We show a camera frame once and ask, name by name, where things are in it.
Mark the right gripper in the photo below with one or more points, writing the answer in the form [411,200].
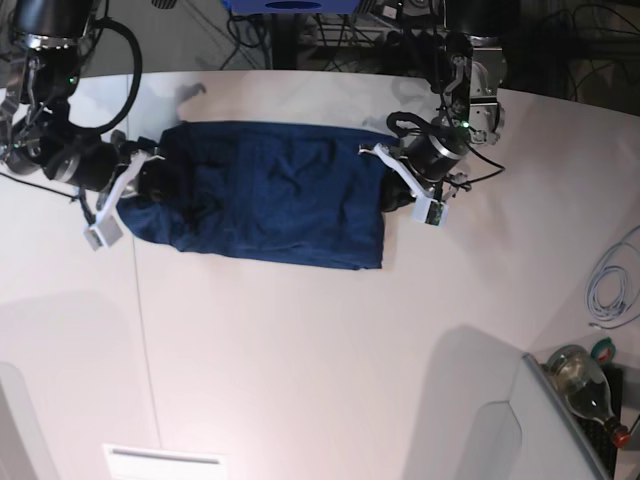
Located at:
[91,165]

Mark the blue plastic bin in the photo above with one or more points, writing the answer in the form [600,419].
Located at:
[246,7]

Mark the clear plastic bottle red cap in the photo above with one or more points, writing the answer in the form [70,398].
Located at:
[582,384]

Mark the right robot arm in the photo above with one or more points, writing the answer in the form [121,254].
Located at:
[50,42]

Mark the green tape roll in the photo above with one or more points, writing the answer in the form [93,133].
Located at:
[604,351]

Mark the dark blue t-shirt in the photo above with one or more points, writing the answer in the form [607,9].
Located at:
[287,193]

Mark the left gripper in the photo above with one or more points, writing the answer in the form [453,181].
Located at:
[429,158]

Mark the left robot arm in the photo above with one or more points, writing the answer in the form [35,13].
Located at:
[455,46]

